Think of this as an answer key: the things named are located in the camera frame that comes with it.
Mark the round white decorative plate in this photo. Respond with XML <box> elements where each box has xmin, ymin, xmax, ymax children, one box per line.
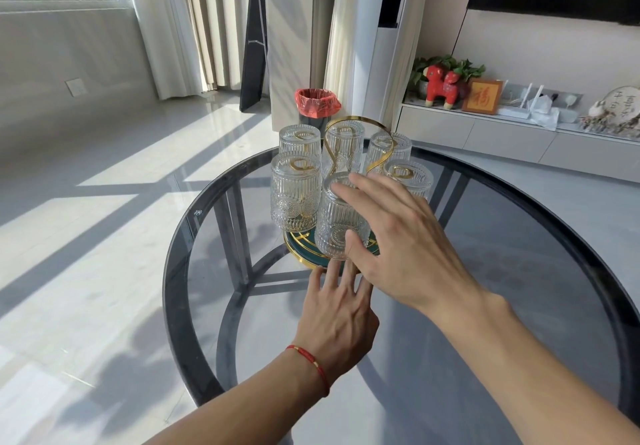
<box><xmin>602</xmin><ymin>85</ymin><xmax>640</xmax><ymax>126</ymax></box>

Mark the grey wall socket panel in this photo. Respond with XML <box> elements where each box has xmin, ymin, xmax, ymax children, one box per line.
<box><xmin>505</xmin><ymin>82</ymin><xmax>583</xmax><ymax>109</ymax></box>

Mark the cluster of small figurines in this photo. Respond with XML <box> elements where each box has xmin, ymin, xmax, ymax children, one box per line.
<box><xmin>577</xmin><ymin>102</ymin><xmax>640</xmax><ymax>141</ymax></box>

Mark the beige curtain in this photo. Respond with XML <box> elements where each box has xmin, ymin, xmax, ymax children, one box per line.
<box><xmin>182</xmin><ymin>0</ymin><xmax>253</xmax><ymax>92</ymax></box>

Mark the gold and green cup rack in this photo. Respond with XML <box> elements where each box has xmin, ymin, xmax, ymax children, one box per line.
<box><xmin>283</xmin><ymin>115</ymin><xmax>396</xmax><ymax>270</ymax></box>

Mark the crumpled white tissue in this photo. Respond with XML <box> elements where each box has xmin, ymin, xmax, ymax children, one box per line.
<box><xmin>529</xmin><ymin>95</ymin><xmax>561</xmax><ymax>132</ymax></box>

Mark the person's right hand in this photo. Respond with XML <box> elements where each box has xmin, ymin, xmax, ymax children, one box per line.
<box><xmin>329</xmin><ymin>172</ymin><xmax>497</xmax><ymax>332</ymax></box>

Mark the person's right forearm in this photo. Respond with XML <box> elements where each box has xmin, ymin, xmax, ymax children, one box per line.
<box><xmin>442</xmin><ymin>292</ymin><xmax>640</xmax><ymax>445</ymax></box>

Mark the small wooden framed picture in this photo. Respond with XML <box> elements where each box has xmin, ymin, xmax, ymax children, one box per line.
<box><xmin>461</xmin><ymin>77</ymin><xmax>505</xmax><ymax>116</ymax></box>

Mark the red string bracelet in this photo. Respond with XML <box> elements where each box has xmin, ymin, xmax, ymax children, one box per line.
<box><xmin>285</xmin><ymin>344</ymin><xmax>331</xmax><ymax>398</ymax></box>

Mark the green potted plant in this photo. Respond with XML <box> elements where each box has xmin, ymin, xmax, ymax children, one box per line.
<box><xmin>407</xmin><ymin>55</ymin><xmax>487</xmax><ymax>96</ymax></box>

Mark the white router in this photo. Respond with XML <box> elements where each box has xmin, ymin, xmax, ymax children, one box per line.
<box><xmin>498</xmin><ymin>82</ymin><xmax>546</xmax><ymax>120</ymax></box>

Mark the grey vertical pipe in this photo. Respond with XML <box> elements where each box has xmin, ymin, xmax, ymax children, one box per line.
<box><xmin>309</xmin><ymin>0</ymin><xmax>341</xmax><ymax>91</ymax></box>

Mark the person's left forearm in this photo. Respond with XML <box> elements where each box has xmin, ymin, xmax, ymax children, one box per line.
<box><xmin>145</xmin><ymin>352</ymin><xmax>329</xmax><ymax>445</ymax></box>

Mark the white sheer curtain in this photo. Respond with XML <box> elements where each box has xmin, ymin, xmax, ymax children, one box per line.
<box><xmin>125</xmin><ymin>0</ymin><xmax>203</xmax><ymax>101</ymax></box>

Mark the red horse figurine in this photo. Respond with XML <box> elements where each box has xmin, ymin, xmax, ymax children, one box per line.
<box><xmin>423</xmin><ymin>63</ymin><xmax>462</xmax><ymax>110</ymax></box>

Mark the white standing air conditioner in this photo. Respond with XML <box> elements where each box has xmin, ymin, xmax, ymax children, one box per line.
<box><xmin>357</xmin><ymin>0</ymin><xmax>416</xmax><ymax>126</ymax></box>

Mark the trash bin with red bag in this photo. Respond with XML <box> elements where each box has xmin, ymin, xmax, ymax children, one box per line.
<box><xmin>293</xmin><ymin>87</ymin><xmax>343</xmax><ymax>133</ymax></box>

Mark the round black glass table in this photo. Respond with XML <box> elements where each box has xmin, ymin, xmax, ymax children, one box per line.
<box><xmin>162</xmin><ymin>142</ymin><xmax>640</xmax><ymax>445</ymax></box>

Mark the black marble slab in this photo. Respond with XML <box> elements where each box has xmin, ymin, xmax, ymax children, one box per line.
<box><xmin>239</xmin><ymin>0</ymin><xmax>269</xmax><ymax>113</ymax></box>

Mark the person's left hand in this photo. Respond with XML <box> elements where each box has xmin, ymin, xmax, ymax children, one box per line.
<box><xmin>293</xmin><ymin>258</ymin><xmax>382</xmax><ymax>386</ymax></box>

